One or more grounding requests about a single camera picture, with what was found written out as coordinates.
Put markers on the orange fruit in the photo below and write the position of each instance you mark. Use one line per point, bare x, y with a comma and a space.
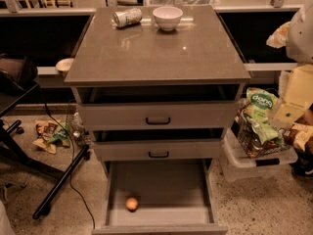
131, 204

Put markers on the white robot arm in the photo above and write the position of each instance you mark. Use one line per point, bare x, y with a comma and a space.
300, 34

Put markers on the grey drawer cabinet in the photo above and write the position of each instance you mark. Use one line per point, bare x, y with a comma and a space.
196, 61

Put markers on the grey middle drawer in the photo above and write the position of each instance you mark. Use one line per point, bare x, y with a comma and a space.
158, 144

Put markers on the grey drawer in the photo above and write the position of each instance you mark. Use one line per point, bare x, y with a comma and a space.
158, 144
174, 198
198, 114

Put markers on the grey top drawer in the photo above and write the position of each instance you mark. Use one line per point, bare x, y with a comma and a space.
198, 114

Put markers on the grey bottom drawer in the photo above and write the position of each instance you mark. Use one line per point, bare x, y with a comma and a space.
174, 198

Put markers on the white ceramic bowl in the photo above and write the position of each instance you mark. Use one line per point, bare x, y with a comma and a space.
167, 17

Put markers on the green white soda can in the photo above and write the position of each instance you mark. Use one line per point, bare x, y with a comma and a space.
127, 17

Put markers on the clear plastic storage bin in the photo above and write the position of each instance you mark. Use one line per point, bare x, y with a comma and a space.
237, 165

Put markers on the green chip bag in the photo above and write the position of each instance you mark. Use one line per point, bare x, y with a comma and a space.
259, 107

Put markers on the small white side bowl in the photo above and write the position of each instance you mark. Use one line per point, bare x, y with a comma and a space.
64, 65

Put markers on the snack bags on floor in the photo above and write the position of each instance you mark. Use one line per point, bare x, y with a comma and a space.
49, 136

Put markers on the yellow cardboard box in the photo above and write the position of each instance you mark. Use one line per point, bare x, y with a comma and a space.
295, 94

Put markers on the brown yellow snack bag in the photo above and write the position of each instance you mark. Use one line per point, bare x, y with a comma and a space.
298, 135

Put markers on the left wire basket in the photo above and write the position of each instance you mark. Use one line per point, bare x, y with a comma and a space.
75, 126

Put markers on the wire basket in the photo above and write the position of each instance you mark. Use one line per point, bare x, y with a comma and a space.
75, 126
250, 141

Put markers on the right wire basket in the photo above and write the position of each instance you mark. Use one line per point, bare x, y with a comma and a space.
250, 141

